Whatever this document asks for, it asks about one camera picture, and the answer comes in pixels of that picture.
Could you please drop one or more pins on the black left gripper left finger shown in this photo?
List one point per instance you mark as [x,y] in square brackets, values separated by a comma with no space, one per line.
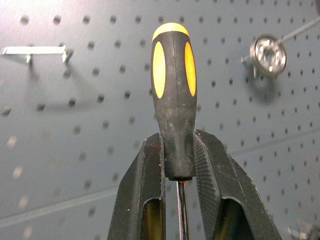
[135,190]

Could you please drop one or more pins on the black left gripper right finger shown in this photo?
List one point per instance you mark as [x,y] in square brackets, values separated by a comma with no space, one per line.
[220,175]

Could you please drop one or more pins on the grey pegboard wall panel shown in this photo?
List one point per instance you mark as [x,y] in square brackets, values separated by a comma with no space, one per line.
[75,162]

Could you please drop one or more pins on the flat silver pegboard hook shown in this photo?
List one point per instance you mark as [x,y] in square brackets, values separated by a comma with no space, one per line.
[37,50]

